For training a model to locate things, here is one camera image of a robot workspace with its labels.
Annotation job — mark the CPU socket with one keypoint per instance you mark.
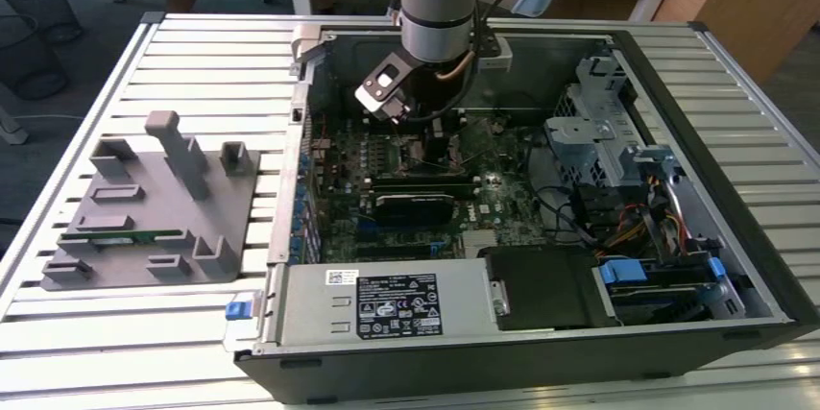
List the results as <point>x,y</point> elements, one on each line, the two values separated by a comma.
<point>414,155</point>

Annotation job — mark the black expansion slot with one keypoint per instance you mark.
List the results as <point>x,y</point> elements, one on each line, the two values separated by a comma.
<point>391,251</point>

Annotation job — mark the hard disk in blue carrier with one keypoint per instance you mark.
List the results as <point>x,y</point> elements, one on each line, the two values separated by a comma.
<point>618,273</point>

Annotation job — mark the black plastic shroud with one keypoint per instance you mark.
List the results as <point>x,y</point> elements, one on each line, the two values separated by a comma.
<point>544,285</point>

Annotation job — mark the black graphics card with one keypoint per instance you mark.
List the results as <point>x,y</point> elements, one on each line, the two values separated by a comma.
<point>414,208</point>

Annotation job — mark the blue case latch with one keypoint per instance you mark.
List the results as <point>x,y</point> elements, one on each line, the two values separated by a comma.
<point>238,309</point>

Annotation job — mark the green RAM stick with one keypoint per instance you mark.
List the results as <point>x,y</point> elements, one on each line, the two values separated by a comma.
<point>122,236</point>

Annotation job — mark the silver power supply unit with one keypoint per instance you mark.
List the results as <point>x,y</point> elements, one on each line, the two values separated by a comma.
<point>307,304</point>

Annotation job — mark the silver rear port block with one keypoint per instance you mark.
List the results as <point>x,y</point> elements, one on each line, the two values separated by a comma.
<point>322,143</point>

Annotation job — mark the plastic parts rack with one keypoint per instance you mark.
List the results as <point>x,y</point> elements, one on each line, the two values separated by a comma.
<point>167,210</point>

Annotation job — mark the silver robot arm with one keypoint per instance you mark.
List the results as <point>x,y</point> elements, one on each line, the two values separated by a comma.
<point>436,7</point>

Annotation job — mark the white table leg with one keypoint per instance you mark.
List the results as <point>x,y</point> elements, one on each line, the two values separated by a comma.
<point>10,117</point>

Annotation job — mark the black PC case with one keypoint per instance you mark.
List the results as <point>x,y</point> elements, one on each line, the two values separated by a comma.
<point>448,371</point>

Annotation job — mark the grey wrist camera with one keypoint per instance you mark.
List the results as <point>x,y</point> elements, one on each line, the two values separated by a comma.
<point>496,57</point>

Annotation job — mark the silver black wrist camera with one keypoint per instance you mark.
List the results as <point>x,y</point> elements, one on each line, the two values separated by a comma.
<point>384,86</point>

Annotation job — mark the silver chipset heatsink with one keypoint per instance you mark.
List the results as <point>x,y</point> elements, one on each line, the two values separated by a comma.
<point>480,240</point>

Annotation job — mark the black RAM slot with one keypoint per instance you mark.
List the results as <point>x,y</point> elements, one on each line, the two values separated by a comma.
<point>423,177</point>
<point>423,192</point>
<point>423,182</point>
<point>423,187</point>

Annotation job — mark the green motherboard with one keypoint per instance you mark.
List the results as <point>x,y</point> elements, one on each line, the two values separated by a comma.
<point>512,189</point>

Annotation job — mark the silver metal drive cage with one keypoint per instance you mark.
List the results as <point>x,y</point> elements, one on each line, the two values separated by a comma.
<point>574,134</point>

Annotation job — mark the blue bay clip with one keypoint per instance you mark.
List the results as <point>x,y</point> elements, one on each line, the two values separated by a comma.
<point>714,268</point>

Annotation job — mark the black mesh wastebasket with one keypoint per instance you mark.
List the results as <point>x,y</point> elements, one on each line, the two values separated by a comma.
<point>26,64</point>
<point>39,11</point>

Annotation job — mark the wooden cabinet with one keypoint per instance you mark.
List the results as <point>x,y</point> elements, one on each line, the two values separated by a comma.
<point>756,7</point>

